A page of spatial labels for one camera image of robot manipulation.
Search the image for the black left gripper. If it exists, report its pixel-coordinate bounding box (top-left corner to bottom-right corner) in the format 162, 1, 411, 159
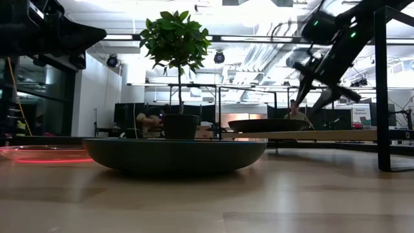
0, 0, 107, 71

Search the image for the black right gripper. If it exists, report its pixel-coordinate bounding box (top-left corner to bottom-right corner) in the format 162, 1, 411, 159
292, 48, 362, 114

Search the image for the orange transparent plate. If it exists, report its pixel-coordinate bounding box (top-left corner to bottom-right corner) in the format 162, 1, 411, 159
0, 144, 94, 164

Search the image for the dark grey round plate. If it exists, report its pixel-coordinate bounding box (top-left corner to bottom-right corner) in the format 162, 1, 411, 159
228, 118, 311, 133
82, 138, 268, 172

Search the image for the person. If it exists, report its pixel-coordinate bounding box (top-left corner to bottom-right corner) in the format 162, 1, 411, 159
135, 104, 172, 139
283, 99, 314, 129

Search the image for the black round spotlight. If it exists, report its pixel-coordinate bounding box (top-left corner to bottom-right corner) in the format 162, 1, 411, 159
105, 54, 119, 69
213, 50, 226, 65

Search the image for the white sign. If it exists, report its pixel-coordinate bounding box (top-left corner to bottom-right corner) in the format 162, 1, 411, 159
351, 105, 372, 126

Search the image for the black monitor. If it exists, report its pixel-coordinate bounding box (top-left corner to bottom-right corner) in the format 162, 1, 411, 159
113, 102, 146, 130

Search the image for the cardboard box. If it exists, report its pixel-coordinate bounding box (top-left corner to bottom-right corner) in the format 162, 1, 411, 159
195, 125, 215, 140

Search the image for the green potted plant black pot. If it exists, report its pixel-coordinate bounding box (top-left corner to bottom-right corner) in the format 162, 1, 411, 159
139, 10, 212, 140

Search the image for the yellow cable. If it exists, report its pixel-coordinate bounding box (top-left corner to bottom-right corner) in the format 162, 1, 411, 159
6, 57, 33, 137

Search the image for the black aluminium table frame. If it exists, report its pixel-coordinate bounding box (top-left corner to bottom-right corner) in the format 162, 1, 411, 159
0, 135, 414, 155

